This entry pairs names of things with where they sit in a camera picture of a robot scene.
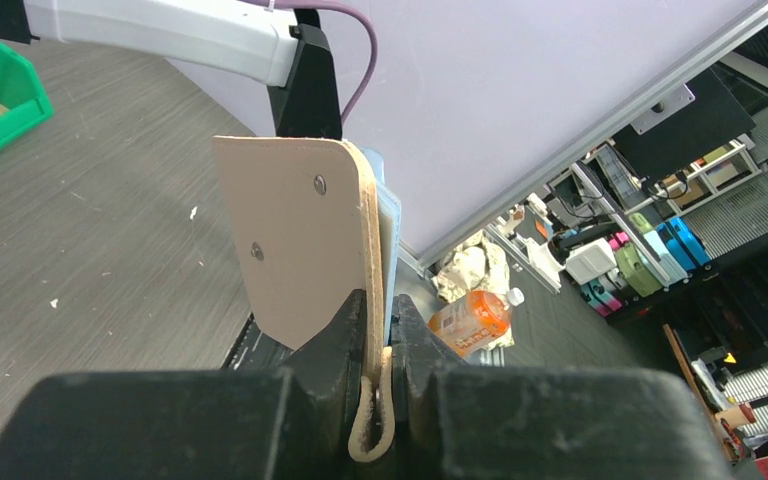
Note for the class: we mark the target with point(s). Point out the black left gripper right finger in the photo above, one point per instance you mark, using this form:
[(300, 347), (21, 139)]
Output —
[(461, 421)]

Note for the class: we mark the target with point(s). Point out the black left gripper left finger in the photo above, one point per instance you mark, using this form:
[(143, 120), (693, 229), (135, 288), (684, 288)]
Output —
[(288, 421)]

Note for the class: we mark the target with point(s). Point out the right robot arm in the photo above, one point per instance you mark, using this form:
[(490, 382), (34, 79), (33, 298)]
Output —
[(284, 50)]

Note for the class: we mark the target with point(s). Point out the orange drink bottle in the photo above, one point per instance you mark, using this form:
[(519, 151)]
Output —
[(477, 321)]

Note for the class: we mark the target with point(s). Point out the green plastic bin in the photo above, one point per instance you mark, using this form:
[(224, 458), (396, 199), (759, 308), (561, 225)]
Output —
[(23, 94)]

